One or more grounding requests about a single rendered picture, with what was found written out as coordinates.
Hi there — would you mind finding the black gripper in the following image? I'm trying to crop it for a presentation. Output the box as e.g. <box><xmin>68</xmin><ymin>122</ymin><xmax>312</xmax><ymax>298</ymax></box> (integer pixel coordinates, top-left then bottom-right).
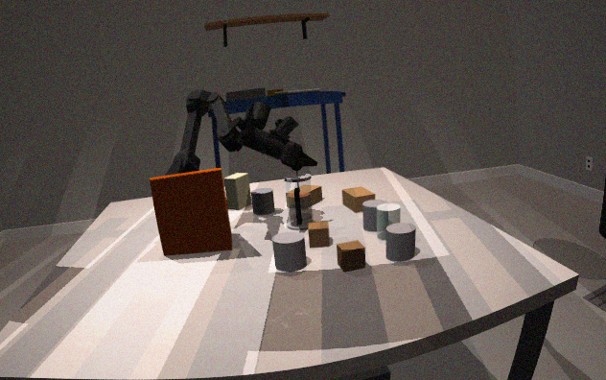
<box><xmin>257</xmin><ymin>132</ymin><xmax>317</xmax><ymax>167</ymax></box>

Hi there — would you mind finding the dark grey cylinder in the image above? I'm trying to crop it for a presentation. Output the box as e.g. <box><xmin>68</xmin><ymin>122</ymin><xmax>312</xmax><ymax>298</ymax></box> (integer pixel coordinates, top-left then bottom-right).
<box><xmin>251</xmin><ymin>188</ymin><xmax>275</xmax><ymax>215</ymax></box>
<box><xmin>272</xmin><ymin>232</ymin><xmax>307</xmax><ymax>272</ymax></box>
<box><xmin>385</xmin><ymin>223</ymin><xmax>416</xmax><ymax>262</ymax></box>
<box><xmin>362</xmin><ymin>200</ymin><xmax>387</xmax><ymax>232</ymax></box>

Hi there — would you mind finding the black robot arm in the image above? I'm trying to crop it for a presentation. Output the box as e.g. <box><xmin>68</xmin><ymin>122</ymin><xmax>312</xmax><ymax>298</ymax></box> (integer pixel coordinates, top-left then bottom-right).
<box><xmin>164</xmin><ymin>90</ymin><xmax>298</xmax><ymax>177</ymax></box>

